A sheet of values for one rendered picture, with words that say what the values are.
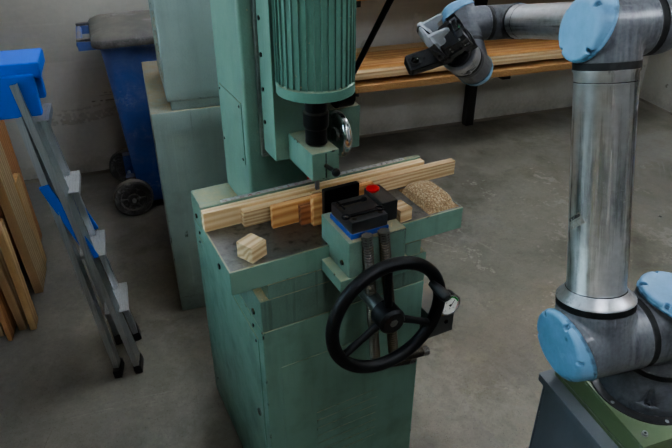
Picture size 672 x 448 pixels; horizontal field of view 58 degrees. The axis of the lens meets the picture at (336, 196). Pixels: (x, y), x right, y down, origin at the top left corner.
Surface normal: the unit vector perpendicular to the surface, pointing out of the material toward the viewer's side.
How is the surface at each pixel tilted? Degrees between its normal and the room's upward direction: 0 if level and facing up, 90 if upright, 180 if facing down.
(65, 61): 90
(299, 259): 90
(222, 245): 0
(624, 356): 80
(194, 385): 0
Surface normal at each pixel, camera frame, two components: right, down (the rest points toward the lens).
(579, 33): -0.96, 0.00
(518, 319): 0.00, -0.87
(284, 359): 0.45, 0.43
